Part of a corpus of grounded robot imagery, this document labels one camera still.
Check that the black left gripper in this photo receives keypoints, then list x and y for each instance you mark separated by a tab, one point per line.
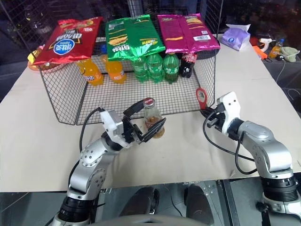
130	131

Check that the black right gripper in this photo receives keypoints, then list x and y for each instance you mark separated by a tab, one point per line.
219	117

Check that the glass bottle with amber drink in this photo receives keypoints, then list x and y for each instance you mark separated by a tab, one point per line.
153	117

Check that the red bottle opener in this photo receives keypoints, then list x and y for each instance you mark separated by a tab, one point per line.
202	95

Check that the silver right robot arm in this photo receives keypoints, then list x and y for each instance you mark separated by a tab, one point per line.
268	148

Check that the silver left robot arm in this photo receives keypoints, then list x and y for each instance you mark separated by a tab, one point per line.
91	164

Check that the red metal bottle cap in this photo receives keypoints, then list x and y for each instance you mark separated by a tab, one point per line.
149	101

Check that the green soda plastic bottle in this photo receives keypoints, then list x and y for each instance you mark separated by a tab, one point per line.
140	69
155	68
171	67

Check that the dark cola plastic bottle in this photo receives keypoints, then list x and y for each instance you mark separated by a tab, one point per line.
187	64

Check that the orange soda plastic bottle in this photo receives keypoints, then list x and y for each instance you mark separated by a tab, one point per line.
115	71
91	73

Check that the small orange soda bottle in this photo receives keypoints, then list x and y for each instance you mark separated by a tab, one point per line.
275	50

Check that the beige paper table cover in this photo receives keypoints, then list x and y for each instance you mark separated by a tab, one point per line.
178	150

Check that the magenta chip bag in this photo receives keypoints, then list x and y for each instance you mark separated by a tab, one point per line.
170	33
200	33

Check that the purple tissue pack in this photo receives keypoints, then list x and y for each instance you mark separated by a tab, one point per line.
235	37

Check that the orange plastic tool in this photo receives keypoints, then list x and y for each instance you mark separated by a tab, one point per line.
259	52

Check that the green chip bag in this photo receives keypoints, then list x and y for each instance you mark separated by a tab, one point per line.
145	35
116	42

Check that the white glue gun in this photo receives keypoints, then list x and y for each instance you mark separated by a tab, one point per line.
266	42

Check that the green cloth bundle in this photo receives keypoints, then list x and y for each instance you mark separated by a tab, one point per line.
290	54

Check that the red chip bag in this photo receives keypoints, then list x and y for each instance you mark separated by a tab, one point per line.
68	42

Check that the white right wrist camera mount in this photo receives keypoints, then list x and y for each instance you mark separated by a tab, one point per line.
231	106

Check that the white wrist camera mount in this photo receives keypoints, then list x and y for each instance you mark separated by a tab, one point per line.
112	124
231	106

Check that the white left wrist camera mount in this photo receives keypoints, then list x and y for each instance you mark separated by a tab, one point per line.
112	124

